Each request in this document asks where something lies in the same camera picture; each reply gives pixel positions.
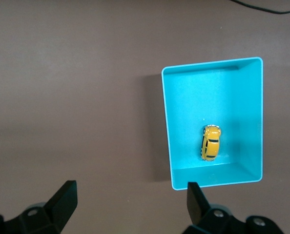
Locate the yellow beetle toy car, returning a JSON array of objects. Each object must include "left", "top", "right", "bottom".
[{"left": 199, "top": 124, "right": 222, "bottom": 163}]

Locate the brown table cover mat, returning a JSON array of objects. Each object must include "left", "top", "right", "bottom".
[{"left": 0, "top": 0, "right": 290, "bottom": 234}]

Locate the long black loop cable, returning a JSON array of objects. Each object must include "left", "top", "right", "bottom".
[{"left": 229, "top": 0, "right": 290, "bottom": 15}]

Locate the teal plastic bin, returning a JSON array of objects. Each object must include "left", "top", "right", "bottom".
[{"left": 161, "top": 57, "right": 264, "bottom": 191}]

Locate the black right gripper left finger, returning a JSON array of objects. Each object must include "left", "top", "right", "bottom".
[{"left": 0, "top": 180, "right": 78, "bottom": 234}]

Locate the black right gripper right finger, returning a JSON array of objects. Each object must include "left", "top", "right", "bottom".
[{"left": 184, "top": 181, "right": 285, "bottom": 234}]

